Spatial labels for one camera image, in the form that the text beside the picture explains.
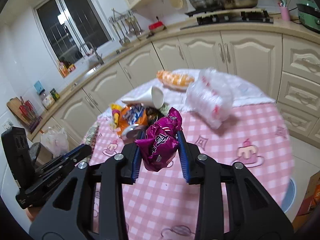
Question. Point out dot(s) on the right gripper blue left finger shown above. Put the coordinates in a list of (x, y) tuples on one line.
[(88, 204)]

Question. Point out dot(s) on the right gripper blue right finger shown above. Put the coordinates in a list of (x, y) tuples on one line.
[(232, 204)]

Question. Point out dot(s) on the orange snack bag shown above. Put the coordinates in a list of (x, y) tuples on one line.
[(124, 117)]

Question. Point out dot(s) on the purple snack wrapper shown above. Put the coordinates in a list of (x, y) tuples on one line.
[(160, 144)]

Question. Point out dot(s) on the clear plastic bag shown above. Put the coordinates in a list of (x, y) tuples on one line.
[(211, 97)]

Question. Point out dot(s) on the white paper cup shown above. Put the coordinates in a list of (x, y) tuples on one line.
[(153, 97)]

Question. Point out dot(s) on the orange bread wrapper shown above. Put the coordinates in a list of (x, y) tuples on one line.
[(174, 81)]

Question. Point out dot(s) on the blue trash bin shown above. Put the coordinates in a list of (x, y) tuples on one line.
[(290, 196)]

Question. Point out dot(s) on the cream kitchen cabinets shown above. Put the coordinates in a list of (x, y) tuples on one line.
[(281, 58)]

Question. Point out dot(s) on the kitchen window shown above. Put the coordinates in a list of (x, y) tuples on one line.
[(69, 23)]

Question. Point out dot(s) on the white plastic bag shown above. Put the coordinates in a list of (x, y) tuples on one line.
[(55, 141)]

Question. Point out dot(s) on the cardboard box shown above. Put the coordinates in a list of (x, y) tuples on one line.
[(309, 203)]

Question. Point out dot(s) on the wooden cutting board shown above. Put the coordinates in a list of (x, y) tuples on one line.
[(14, 105)]

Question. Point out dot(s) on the pink checked tablecloth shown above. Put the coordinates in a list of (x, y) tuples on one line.
[(162, 205)]

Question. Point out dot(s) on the sink faucet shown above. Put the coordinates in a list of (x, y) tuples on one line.
[(89, 50)]

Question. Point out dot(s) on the hanging utensil rack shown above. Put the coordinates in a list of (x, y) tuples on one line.
[(125, 25)]

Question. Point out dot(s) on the red box on counter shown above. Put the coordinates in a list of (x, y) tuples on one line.
[(156, 27)]

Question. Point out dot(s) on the black gas stove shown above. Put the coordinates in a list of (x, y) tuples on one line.
[(254, 15)]

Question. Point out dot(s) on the pink utensil holder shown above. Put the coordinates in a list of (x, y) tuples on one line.
[(284, 9)]

